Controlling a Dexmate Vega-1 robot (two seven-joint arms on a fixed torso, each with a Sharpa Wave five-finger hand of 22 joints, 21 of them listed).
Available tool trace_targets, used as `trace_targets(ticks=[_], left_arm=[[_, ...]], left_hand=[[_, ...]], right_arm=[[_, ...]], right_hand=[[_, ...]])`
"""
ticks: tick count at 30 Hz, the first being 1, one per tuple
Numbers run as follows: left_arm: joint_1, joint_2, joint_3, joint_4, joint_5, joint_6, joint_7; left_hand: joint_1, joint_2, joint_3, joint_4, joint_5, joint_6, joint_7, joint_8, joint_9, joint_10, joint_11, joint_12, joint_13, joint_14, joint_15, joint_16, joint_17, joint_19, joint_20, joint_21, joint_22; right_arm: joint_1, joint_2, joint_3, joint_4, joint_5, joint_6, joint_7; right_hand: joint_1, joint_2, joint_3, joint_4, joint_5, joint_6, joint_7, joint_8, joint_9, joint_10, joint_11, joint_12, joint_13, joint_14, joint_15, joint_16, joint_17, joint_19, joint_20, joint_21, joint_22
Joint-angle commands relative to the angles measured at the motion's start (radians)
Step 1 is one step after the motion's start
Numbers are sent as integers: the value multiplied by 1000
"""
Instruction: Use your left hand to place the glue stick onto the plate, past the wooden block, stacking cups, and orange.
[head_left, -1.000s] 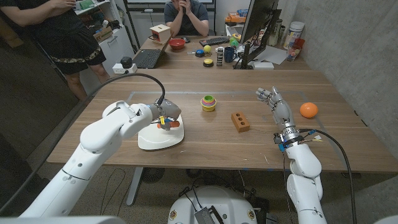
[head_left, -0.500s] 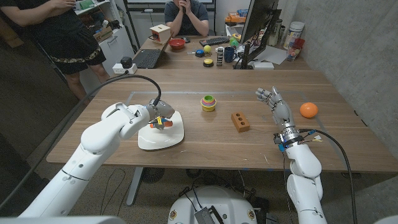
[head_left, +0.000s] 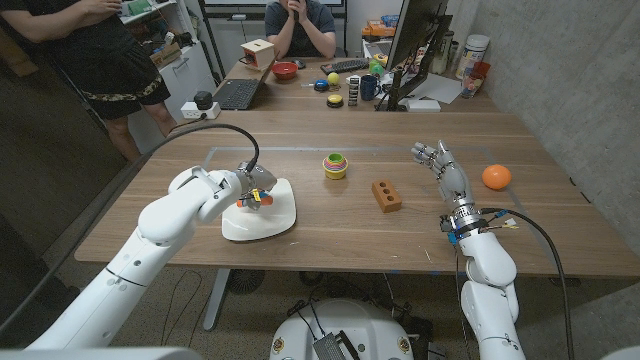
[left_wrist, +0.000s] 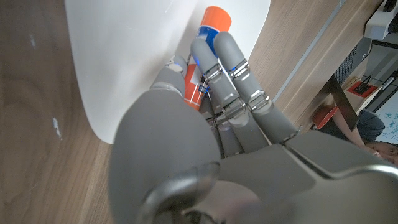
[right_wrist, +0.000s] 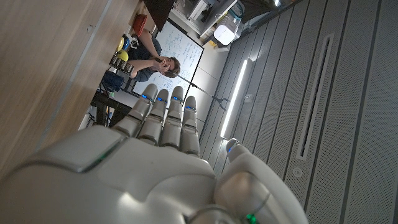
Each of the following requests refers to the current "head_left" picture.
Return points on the white canister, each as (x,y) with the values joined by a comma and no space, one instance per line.
(472,52)

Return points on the black stacked tower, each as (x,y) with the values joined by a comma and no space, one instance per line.
(354,91)

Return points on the wooden block with holes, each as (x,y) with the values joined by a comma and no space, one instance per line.
(386,197)

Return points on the green ball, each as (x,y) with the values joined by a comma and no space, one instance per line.
(376,68)

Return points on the cardboard box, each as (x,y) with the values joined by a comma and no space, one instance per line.
(166,55)

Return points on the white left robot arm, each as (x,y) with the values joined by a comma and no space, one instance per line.
(165,220)

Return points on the wooden box with red face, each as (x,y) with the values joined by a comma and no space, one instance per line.
(257,54)

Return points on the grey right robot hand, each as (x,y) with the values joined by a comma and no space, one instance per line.
(452,180)

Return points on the grey table leg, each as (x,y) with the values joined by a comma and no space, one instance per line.
(217,300)

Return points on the white shelf cabinet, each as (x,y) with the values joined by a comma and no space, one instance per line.
(192,70)

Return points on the rainbow stacking cups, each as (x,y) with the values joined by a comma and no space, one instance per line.
(335,167)

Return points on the yellow and black disc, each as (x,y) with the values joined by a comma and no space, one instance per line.
(335,100)

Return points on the seated person in grey shirt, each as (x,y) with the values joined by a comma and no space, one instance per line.
(305,35)

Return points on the white plate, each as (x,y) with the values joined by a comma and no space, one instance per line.
(272,222)

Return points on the orange fruit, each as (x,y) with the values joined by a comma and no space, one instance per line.
(497,177)

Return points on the yellow ball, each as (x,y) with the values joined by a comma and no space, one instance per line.
(333,78)

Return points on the red snack cup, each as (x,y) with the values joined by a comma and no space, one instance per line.
(475,80)

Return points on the orange boxes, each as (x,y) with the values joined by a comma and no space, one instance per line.
(380,27)

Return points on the standing person in black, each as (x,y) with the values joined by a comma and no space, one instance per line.
(100,50)

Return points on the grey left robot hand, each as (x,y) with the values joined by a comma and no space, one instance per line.
(257,177)

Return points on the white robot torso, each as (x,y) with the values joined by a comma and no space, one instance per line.
(345,320)

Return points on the white flat box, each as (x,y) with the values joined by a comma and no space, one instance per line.
(423,105)

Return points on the black laptop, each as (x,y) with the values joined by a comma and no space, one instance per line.
(237,94)

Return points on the black computer monitor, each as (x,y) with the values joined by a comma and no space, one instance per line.
(415,25)

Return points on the red bowl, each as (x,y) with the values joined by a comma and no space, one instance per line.
(285,71)

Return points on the white paper sheets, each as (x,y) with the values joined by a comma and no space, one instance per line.
(442,87)

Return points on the black keyboard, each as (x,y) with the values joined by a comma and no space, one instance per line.
(345,66)

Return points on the black round fan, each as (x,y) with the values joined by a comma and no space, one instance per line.
(245,281)

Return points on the blue round disc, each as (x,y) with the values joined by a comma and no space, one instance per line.
(321,85)

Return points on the white power strip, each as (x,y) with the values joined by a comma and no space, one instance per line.
(189,111)

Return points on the dark blue mug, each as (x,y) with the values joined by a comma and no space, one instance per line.
(369,87)

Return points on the black power adapter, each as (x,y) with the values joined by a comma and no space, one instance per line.
(203,99)

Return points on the orange glue stick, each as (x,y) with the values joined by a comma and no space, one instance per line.
(267,200)

